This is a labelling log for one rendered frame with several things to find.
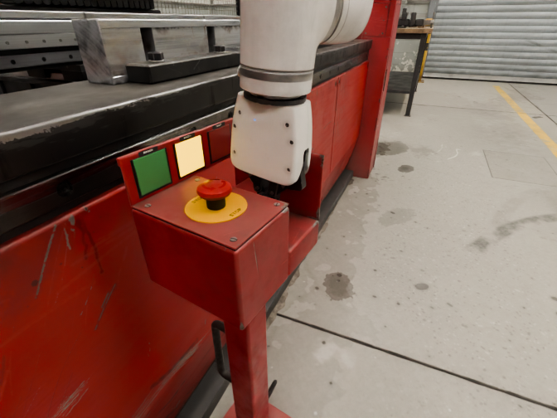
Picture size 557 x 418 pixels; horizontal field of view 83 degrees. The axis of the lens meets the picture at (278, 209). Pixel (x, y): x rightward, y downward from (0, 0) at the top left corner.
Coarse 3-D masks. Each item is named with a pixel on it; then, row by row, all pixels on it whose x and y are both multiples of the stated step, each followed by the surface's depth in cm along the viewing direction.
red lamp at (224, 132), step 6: (228, 126) 48; (210, 132) 45; (216, 132) 46; (222, 132) 47; (228, 132) 48; (210, 138) 45; (216, 138) 46; (222, 138) 47; (228, 138) 48; (210, 144) 45; (216, 144) 46; (222, 144) 48; (228, 144) 49; (216, 150) 47; (222, 150) 48; (228, 150) 49; (216, 156) 47; (222, 156) 48
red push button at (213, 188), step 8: (200, 184) 36; (208, 184) 35; (216, 184) 35; (224, 184) 35; (200, 192) 35; (208, 192) 34; (216, 192) 34; (224, 192) 35; (208, 200) 35; (216, 200) 35; (224, 200) 36; (208, 208) 36; (216, 208) 36
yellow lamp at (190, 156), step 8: (200, 136) 43; (176, 144) 40; (184, 144) 41; (192, 144) 42; (200, 144) 44; (184, 152) 41; (192, 152) 43; (200, 152) 44; (184, 160) 42; (192, 160) 43; (200, 160) 44; (184, 168) 42; (192, 168) 44
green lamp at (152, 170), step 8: (160, 152) 38; (136, 160) 36; (144, 160) 37; (152, 160) 37; (160, 160) 38; (136, 168) 36; (144, 168) 37; (152, 168) 38; (160, 168) 39; (144, 176) 37; (152, 176) 38; (160, 176) 39; (168, 176) 40; (144, 184) 37; (152, 184) 38; (160, 184) 39; (144, 192) 38
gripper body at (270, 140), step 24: (240, 96) 38; (240, 120) 39; (264, 120) 37; (288, 120) 35; (240, 144) 40; (264, 144) 38; (288, 144) 37; (240, 168) 42; (264, 168) 40; (288, 168) 38
